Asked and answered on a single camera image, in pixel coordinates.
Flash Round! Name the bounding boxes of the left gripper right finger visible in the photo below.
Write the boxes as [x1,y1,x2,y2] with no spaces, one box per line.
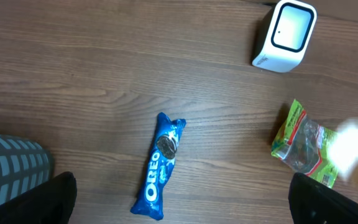
[288,172,358,224]

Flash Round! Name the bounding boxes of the grey plastic basket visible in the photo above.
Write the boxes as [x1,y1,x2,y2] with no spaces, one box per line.
[0,134,54,205]

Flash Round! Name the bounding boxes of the blue Oreo cookie pack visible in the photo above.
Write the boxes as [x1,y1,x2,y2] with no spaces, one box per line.
[130,112,186,220]

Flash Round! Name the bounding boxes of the green snack bag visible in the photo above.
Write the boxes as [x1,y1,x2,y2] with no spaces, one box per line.
[271,100,338,188]

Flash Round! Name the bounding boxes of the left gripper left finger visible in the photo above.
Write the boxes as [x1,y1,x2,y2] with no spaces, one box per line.
[0,172,77,224]

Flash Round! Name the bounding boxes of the white barcode scanner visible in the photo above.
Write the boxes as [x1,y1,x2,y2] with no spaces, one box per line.
[252,0,317,73]

